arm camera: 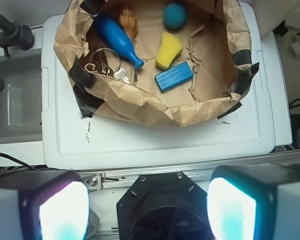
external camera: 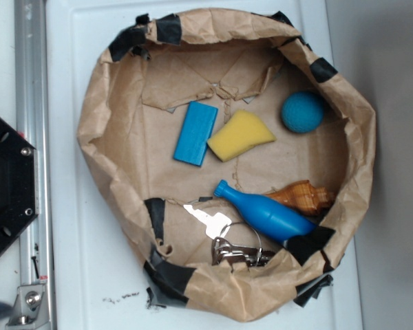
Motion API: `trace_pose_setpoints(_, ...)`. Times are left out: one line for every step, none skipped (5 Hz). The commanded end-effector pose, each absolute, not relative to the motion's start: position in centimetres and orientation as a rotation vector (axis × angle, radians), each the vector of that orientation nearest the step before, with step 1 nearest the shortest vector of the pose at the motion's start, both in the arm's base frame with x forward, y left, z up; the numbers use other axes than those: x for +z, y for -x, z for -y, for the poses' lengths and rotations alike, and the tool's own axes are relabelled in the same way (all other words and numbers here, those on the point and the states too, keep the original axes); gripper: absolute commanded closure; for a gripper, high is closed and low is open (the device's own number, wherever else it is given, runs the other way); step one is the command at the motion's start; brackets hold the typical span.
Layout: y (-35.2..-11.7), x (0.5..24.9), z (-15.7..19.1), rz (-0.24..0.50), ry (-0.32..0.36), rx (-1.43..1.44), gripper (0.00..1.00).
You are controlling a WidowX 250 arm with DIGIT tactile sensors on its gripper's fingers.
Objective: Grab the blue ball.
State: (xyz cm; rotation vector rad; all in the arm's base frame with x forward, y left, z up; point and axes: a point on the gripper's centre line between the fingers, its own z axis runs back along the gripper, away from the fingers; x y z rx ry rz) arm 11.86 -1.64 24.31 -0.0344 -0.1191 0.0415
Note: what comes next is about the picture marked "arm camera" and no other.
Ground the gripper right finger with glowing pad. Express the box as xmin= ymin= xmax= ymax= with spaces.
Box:
xmin=206 ymin=164 xmax=300 ymax=240

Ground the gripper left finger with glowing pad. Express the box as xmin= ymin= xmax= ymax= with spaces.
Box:
xmin=0 ymin=170 xmax=90 ymax=240

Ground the teal blue ball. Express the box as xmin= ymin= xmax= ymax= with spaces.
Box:
xmin=163 ymin=3 xmax=187 ymax=30

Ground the white plastic bin lid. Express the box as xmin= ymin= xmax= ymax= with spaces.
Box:
xmin=41 ymin=2 xmax=276 ymax=170

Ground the clear plastic container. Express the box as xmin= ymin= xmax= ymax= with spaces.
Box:
xmin=0 ymin=49 xmax=42 ymax=144

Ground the blue rectangular block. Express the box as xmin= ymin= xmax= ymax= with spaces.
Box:
xmin=154 ymin=62 xmax=194 ymax=93

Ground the white power adapter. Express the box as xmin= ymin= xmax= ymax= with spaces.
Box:
xmin=288 ymin=32 xmax=300 ymax=57

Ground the brown crumpled paper bag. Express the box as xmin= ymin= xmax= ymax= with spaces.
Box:
xmin=53 ymin=0 xmax=259 ymax=127

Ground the yellow sponge wedge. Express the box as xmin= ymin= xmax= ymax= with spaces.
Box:
xmin=155 ymin=32 xmax=183 ymax=71

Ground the blue plastic bowling pin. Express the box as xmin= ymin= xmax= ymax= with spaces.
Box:
xmin=93 ymin=14 xmax=144 ymax=70

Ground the wooden spiral shell toy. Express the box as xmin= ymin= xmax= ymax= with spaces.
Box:
xmin=118 ymin=6 xmax=138 ymax=43

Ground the black cable left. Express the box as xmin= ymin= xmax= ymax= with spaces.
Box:
xmin=0 ymin=150 xmax=50 ymax=171

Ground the aluminium rail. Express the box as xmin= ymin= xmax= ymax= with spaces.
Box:
xmin=77 ymin=163 xmax=300 ymax=193

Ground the black octagonal mount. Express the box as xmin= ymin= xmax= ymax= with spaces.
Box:
xmin=116 ymin=172 xmax=215 ymax=240

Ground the metal key ring with key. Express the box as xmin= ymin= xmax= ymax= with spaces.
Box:
xmin=84 ymin=47 xmax=131 ymax=84

